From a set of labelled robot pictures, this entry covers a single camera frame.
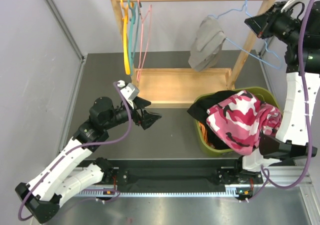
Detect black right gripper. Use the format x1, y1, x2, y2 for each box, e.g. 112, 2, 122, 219
243, 0, 304, 46

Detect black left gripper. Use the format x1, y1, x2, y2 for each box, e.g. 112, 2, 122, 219
103, 96, 162, 130

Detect blue wire hanger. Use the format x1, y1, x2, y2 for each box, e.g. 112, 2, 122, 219
207, 0, 283, 70

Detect black trousers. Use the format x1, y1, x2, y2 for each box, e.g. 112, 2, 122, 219
187, 90, 237, 150

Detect grey trousers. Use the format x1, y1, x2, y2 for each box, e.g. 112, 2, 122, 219
188, 16, 226, 72

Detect orange white trousers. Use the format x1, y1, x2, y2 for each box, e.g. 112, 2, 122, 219
198, 122, 214, 148

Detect pink wire hanger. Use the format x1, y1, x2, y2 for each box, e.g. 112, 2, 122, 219
136, 0, 153, 82

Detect pink camouflage trousers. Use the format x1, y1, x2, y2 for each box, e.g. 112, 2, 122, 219
206, 90, 282, 156

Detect teal plastic hanger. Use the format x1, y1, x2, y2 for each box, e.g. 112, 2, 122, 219
127, 0, 137, 67

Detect orange plastic hanger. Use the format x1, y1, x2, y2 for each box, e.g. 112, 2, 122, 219
120, 0, 132, 76

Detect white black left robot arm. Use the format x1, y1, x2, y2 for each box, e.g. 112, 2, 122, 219
15, 96, 162, 224

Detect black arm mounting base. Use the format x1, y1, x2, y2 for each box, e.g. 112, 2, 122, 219
84, 166, 247, 187

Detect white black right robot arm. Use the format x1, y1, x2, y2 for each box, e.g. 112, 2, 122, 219
233, 1, 320, 183

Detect wooden clothes rack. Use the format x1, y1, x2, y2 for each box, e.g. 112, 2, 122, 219
110, 0, 275, 108

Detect olive green plastic basket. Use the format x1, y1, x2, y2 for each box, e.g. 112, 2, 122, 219
193, 86, 279, 158

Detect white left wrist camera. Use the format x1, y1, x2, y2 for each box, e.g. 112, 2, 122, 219
116, 80, 140, 108

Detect grey slotted cable duct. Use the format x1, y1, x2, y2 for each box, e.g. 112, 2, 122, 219
49, 186, 248, 198

